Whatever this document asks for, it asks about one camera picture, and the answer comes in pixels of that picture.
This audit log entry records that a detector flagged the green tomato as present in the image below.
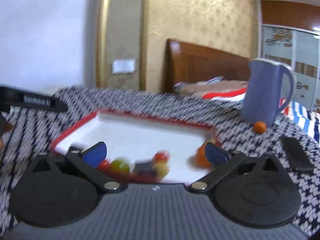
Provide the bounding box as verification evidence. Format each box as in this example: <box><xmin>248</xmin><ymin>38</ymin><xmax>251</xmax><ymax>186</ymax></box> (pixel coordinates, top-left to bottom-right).
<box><xmin>110</xmin><ymin>158</ymin><xmax>131</xmax><ymax>174</ymax></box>

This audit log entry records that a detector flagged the small mandarin orange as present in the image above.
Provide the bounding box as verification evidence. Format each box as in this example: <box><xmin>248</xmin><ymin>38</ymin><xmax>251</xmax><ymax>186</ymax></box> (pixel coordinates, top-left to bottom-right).
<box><xmin>253</xmin><ymin>121</ymin><xmax>267</xmax><ymax>134</ymax></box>

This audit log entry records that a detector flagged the red cherry tomato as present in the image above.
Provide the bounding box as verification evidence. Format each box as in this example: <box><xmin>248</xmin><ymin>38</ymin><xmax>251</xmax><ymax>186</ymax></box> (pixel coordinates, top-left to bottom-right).
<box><xmin>97</xmin><ymin>159</ymin><xmax>110</xmax><ymax>173</ymax></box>
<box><xmin>152</xmin><ymin>150</ymin><xmax>170</xmax><ymax>163</ymax></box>

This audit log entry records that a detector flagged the wooden bed headboard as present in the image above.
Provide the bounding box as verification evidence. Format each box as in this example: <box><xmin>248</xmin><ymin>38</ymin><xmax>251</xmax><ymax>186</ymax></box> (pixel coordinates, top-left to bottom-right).
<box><xmin>162</xmin><ymin>39</ymin><xmax>250</xmax><ymax>93</ymax></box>

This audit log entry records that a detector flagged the large orange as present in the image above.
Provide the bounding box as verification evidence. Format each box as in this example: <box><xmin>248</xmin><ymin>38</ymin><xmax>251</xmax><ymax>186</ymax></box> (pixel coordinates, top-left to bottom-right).
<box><xmin>195</xmin><ymin>144</ymin><xmax>212</xmax><ymax>168</ymax></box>

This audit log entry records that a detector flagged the kiwi fruit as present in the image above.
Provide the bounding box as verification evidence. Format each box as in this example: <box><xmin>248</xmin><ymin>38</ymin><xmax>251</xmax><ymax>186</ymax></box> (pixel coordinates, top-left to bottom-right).
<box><xmin>152</xmin><ymin>161</ymin><xmax>170</xmax><ymax>180</ymax></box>

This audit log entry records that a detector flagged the person left hand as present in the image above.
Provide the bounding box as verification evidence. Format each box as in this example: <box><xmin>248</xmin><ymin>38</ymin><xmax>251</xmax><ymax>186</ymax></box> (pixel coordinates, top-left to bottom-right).
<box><xmin>0</xmin><ymin>115</ymin><xmax>15</xmax><ymax>150</ymax></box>

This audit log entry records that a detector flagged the golden wall frame moulding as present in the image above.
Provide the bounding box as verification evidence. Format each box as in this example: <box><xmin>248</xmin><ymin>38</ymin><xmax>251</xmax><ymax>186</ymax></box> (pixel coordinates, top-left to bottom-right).
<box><xmin>95</xmin><ymin>0</ymin><xmax>150</xmax><ymax>90</ymax></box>

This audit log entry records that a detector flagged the dark sugarcane piece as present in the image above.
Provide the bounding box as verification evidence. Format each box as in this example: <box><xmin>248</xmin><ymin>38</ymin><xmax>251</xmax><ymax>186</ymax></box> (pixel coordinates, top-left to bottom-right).
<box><xmin>132</xmin><ymin>161</ymin><xmax>154</xmax><ymax>176</ymax></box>

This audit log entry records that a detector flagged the white wall switch panel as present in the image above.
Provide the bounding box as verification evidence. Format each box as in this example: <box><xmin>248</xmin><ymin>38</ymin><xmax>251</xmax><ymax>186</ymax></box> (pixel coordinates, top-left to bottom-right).
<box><xmin>111</xmin><ymin>59</ymin><xmax>136</xmax><ymax>74</ymax></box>

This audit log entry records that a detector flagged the wardrobe with floral doors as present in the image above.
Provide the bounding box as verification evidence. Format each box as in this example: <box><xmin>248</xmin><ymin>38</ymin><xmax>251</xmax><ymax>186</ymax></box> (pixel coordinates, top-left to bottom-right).
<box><xmin>260</xmin><ymin>0</ymin><xmax>319</xmax><ymax>112</ymax></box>

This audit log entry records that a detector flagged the floral black white tablecloth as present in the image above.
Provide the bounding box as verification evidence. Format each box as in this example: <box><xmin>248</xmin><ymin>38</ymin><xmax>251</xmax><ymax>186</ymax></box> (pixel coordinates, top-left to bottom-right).
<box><xmin>1</xmin><ymin>87</ymin><xmax>319</xmax><ymax>235</ymax></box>

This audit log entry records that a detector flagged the red shallow cardboard box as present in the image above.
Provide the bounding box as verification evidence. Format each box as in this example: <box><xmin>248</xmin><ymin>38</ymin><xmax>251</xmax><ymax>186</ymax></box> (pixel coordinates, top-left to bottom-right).
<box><xmin>50</xmin><ymin>109</ymin><xmax>219</xmax><ymax>185</ymax></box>

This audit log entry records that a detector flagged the blue electric kettle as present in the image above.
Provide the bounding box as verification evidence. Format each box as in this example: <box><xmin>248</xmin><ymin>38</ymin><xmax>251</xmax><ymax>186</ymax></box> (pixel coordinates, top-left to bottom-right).
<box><xmin>241</xmin><ymin>57</ymin><xmax>297</xmax><ymax>127</ymax></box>

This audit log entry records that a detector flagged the striped folded blanket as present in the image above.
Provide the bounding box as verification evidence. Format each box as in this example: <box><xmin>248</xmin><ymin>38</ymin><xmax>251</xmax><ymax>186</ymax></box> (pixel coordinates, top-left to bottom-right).
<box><xmin>174</xmin><ymin>76</ymin><xmax>248</xmax><ymax>102</ymax></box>

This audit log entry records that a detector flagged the black smartphone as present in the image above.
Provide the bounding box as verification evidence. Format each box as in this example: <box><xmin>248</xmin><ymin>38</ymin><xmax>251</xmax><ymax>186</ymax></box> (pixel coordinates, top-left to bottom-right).
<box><xmin>280</xmin><ymin>137</ymin><xmax>315</xmax><ymax>173</ymax></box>

